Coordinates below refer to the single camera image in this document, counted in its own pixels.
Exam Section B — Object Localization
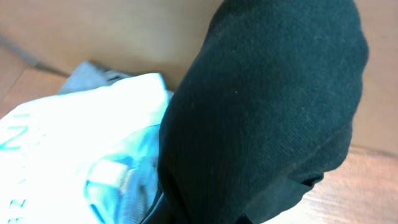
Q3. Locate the light blue folded t-shirt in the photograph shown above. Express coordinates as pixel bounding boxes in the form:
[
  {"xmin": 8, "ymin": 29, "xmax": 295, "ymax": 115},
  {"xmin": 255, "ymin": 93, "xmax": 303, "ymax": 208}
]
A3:
[{"xmin": 1, "ymin": 73, "xmax": 169, "ymax": 224}]

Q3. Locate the grey folded t-shirt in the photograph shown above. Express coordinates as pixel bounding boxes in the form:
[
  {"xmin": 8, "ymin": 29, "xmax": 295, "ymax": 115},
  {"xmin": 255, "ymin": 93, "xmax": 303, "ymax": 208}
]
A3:
[{"xmin": 58, "ymin": 61, "xmax": 133, "ymax": 95}]

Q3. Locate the black t-shirt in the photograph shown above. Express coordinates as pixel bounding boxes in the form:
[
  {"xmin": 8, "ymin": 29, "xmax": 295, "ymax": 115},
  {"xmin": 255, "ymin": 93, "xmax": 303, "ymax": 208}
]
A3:
[{"xmin": 144, "ymin": 0, "xmax": 368, "ymax": 224}]

